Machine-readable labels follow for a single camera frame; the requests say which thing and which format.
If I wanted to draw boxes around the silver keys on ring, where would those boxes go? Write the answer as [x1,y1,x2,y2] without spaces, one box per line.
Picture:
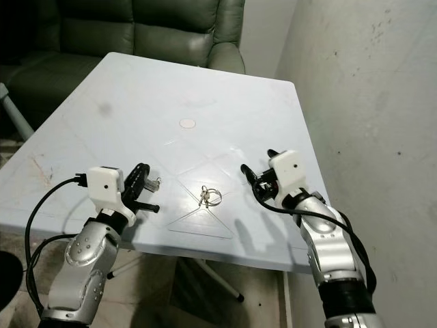
[199,184,223,208]

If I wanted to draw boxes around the small grey side table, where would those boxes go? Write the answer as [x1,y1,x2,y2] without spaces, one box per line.
[0,83,36,141]

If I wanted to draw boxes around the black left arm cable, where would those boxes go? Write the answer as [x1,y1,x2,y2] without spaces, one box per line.
[24,174,91,323]

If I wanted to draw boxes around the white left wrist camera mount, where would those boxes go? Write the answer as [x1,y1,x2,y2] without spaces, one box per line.
[87,166,137,227]

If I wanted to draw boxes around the black round stool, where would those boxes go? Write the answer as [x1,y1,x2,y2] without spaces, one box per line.
[0,251,23,310]

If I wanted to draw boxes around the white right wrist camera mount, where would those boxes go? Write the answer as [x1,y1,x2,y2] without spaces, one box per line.
[268,150,310,200]

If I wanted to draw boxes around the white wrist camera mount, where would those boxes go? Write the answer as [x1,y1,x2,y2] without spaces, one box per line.
[268,150,310,200]
[87,166,137,227]

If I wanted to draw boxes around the light blue plastic table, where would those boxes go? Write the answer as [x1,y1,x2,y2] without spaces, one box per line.
[0,53,333,328]

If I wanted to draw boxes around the dark green leather sofa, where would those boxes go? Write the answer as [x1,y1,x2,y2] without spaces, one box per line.
[0,0,246,137]

